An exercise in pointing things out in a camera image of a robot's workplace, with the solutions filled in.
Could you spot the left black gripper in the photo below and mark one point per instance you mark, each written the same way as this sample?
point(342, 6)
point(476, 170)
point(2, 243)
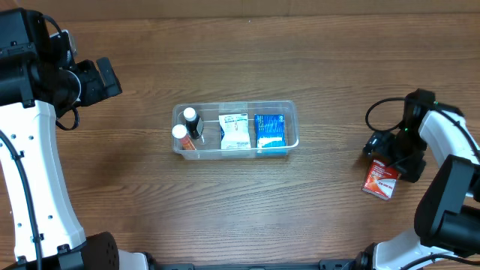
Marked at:
point(97, 83)

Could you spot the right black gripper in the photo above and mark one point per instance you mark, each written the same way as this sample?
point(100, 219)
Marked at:
point(385, 148)

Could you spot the red medicine box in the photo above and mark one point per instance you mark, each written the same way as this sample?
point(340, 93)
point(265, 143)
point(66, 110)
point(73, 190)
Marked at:
point(380, 180)

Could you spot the orange tube white cap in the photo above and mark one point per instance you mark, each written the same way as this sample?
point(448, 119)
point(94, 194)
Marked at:
point(180, 133)

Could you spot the black bottle white cap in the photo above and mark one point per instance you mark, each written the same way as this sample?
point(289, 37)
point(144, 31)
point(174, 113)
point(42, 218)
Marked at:
point(193, 122)

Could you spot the blue lozenge packet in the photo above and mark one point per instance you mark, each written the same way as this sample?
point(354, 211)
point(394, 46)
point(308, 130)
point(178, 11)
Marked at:
point(270, 130)

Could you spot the clear plastic container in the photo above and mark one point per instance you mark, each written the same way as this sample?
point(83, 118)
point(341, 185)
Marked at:
point(208, 147)

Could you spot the white bandage box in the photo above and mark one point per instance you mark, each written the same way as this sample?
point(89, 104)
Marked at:
point(234, 131)

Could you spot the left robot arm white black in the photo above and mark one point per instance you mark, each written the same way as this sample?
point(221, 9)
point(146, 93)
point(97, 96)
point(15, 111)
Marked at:
point(40, 82)

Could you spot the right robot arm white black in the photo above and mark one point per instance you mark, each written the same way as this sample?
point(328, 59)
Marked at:
point(444, 227)

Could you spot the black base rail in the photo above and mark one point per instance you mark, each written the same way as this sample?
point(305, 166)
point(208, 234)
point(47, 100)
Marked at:
point(323, 264)

